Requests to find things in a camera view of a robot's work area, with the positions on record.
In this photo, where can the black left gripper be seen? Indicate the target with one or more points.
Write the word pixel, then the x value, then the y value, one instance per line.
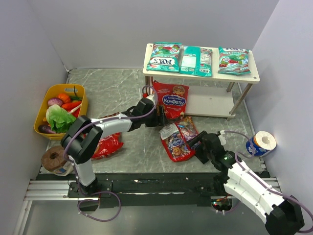
pixel 159 116

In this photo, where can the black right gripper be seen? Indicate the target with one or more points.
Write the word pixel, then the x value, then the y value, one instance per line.
pixel 198 148

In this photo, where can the red candy bag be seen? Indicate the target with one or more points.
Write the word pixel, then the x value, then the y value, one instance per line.
pixel 174 138
pixel 107 146
pixel 173 99

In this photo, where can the teal Fox's candy bag front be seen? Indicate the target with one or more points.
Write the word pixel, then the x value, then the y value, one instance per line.
pixel 164 57

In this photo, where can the teal candy bag back side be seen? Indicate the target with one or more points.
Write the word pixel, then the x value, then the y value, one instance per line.
pixel 196 61

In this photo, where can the teal mint candy bag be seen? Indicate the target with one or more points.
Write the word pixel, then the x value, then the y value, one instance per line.
pixel 233 61

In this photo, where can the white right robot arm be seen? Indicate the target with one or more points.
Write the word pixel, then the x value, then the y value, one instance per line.
pixel 281 215

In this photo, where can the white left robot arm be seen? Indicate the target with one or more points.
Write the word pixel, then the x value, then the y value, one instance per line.
pixel 82 138

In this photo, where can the red toy carrot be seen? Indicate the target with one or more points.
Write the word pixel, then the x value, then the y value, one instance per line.
pixel 72 105

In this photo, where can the orange toy pumpkin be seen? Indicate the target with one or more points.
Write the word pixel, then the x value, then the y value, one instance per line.
pixel 64 98

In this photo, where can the green toy lettuce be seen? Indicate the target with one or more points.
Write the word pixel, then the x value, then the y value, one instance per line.
pixel 59 119

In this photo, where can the white cloth bag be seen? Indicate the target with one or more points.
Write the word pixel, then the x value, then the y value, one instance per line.
pixel 64 170

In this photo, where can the purple toy onion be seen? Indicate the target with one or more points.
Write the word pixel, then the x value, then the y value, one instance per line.
pixel 55 101

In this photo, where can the yellow plastic basket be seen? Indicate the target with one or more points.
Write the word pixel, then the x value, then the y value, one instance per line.
pixel 76 93

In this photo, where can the brown twine roll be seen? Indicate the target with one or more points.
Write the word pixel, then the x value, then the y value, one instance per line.
pixel 53 158

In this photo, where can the purple toy eggplant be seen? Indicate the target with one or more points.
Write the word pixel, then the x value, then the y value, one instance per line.
pixel 45 129

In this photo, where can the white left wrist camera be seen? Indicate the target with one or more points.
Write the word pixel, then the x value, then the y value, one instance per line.
pixel 150 97

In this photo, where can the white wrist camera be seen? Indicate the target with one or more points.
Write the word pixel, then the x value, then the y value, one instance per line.
pixel 221 136
pixel 150 97

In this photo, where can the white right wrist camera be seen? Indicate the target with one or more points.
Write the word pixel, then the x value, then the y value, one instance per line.
pixel 221 136

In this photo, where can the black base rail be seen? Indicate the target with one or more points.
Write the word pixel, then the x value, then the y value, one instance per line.
pixel 154 189

